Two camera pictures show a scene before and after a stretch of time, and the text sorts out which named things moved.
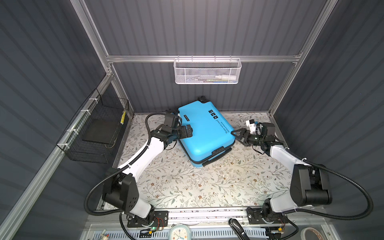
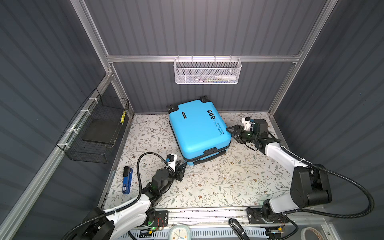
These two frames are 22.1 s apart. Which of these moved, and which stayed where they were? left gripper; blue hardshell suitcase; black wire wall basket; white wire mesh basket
Moved: left gripper
Stayed: blue hardshell suitcase; white wire mesh basket; black wire wall basket
